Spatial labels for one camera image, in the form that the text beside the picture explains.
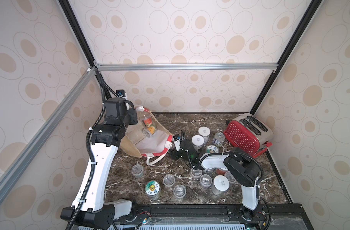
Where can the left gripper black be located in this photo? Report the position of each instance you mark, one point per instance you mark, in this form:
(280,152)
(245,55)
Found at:
(134,112)

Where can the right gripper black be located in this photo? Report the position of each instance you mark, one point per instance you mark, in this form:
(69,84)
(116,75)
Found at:
(183,148)

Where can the white purple label can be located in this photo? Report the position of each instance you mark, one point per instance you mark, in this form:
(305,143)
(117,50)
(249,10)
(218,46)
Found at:
(197,142)

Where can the red content clear jar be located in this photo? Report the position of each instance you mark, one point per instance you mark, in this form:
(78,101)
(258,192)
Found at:
(196,173)

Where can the orange label seed jar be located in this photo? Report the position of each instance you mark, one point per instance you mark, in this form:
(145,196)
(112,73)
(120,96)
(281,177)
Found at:
(212,149)

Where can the large white lid canister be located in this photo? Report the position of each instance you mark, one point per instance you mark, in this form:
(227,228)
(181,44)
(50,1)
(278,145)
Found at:
(205,133)

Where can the red orange jar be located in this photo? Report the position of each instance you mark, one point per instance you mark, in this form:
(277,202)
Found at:
(147,120)

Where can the clear jar front row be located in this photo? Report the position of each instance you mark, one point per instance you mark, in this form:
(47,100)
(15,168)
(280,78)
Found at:
(205,180)

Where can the burlap canvas bag red lining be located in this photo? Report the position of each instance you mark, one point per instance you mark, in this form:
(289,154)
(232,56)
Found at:
(137,145)

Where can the white lid purple jar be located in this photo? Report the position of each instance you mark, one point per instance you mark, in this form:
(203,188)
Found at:
(220,185)

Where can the yellow green lid jar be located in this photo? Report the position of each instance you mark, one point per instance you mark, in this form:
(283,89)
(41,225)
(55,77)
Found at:
(153,190)

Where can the green floral label jar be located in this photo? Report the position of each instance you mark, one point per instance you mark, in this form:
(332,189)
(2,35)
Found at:
(137,171)

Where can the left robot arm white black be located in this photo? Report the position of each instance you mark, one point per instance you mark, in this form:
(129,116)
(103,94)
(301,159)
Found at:
(102,143)

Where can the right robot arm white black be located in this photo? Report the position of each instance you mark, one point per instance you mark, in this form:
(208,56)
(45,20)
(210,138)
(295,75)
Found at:
(247,171)

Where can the red silver toaster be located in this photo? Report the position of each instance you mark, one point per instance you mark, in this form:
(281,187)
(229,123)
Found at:
(249,134)

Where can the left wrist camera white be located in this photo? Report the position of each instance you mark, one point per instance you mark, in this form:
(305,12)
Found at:
(121,94)

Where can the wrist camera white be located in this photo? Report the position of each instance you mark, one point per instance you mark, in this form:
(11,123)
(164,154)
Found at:
(177,142)
(121,94)

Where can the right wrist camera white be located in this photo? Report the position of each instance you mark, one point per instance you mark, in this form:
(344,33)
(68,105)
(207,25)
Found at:
(177,142)

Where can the silver horizontal rail back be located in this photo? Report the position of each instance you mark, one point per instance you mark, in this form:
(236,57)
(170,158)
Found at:
(182,67)

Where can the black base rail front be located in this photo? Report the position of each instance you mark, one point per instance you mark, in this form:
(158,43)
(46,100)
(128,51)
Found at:
(196,217)

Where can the silver diagonal rail left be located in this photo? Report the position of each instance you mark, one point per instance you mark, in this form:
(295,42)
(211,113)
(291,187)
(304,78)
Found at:
(15,171)

